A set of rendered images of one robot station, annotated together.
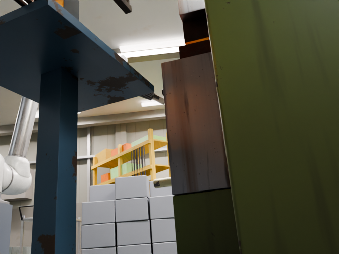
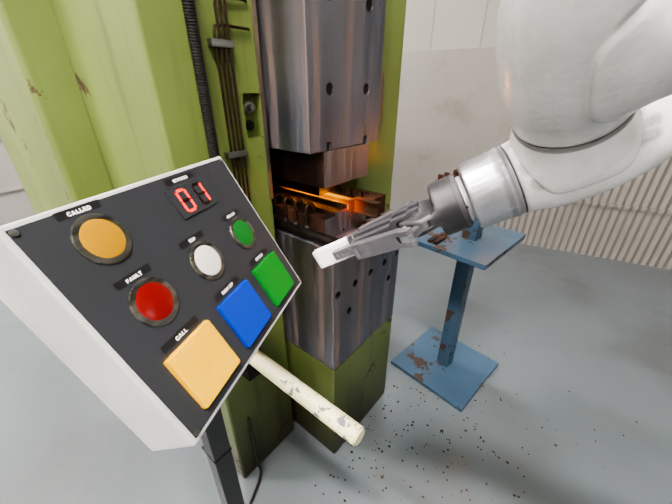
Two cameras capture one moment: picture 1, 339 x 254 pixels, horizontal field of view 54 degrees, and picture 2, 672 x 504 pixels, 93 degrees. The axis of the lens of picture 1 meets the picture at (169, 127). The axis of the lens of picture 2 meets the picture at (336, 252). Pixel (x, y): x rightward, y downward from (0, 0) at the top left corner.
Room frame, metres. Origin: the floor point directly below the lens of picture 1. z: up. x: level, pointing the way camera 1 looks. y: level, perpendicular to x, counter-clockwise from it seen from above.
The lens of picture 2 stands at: (2.05, 0.23, 1.30)
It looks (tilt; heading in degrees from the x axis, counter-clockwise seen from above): 27 degrees down; 204
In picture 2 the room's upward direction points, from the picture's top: straight up
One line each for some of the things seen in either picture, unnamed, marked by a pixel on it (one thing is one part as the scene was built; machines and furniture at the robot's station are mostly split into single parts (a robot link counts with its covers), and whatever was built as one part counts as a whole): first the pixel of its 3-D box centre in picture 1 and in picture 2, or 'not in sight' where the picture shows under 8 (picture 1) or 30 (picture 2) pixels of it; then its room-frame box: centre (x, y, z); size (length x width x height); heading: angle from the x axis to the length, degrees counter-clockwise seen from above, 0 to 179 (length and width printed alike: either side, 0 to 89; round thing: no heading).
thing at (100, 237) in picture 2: not in sight; (103, 238); (1.87, -0.12, 1.16); 0.05 x 0.03 x 0.04; 165
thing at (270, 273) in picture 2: not in sight; (272, 278); (1.66, -0.07, 1.01); 0.07 x 0.05 x 0.07; 10
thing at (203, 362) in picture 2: not in sight; (203, 362); (1.85, -0.04, 1.01); 0.07 x 0.05 x 0.07; 10
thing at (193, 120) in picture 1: (259, 127); (310, 264); (1.10, -0.31, 0.69); 0.56 x 0.38 x 0.45; 75
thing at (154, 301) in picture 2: not in sight; (155, 301); (1.86, -0.08, 1.09); 0.05 x 0.03 x 0.04; 165
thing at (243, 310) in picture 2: not in sight; (244, 312); (1.75, -0.06, 1.01); 0.07 x 0.05 x 0.07; 10
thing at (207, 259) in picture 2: not in sight; (207, 260); (1.76, -0.10, 1.09); 0.05 x 0.03 x 0.04; 165
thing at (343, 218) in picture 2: not in sight; (298, 203); (1.16, -0.31, 0.96); 0.42 x 0.20 x 0.09; 75
